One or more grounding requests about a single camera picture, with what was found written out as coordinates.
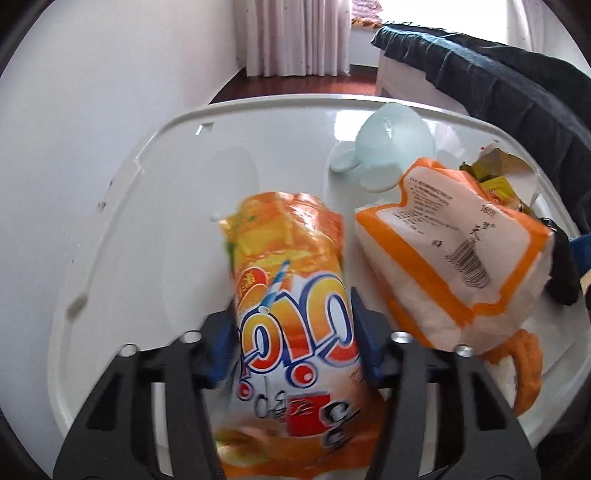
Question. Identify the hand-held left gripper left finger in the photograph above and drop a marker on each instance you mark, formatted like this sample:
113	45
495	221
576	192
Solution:
221	344

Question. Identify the light blue plastic cup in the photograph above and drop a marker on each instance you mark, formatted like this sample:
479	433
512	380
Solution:
392	143

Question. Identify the orange white tissue pack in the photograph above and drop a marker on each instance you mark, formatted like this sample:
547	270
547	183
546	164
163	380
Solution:
443	240

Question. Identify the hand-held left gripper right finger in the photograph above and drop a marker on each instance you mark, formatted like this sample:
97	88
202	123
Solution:
364	339

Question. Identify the yellow crumpled wrapper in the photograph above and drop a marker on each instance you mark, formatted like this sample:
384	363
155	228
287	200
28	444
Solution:
501	190

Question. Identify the orange snack bag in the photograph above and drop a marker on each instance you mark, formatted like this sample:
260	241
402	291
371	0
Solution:
295	286

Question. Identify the white plastic box lid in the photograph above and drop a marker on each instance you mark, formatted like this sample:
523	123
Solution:
161	230

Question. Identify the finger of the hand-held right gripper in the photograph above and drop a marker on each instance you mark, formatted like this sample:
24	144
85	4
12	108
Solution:
563	272

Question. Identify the pink white curtain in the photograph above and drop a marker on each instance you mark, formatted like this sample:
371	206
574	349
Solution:
295	37

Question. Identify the white bed frame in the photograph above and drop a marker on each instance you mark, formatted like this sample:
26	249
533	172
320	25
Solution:
406	83

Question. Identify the folded patterned bedding pile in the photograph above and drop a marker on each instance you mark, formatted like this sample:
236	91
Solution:
367	11

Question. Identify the green crumpled wrapper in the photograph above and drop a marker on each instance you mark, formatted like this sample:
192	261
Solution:
491	162

